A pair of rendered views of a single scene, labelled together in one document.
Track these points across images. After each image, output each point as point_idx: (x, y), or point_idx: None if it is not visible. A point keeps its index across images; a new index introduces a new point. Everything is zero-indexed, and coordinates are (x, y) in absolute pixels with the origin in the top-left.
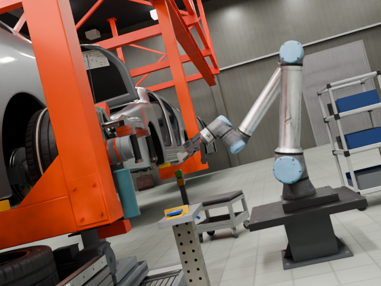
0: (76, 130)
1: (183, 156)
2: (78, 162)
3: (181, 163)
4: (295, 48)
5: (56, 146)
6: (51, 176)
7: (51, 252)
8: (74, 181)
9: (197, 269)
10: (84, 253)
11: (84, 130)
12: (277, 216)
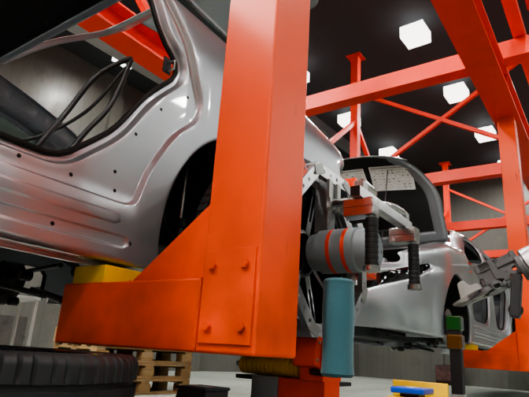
0: (247, 161)
1: (471, 291)
2: (234, 218)
3: (464, 302)
4: None
5: (212, 186)
6: (191, 238)
7: (116, 370)
8: (217, 254)
9: None
10: None
11: (260, 161)
12: None
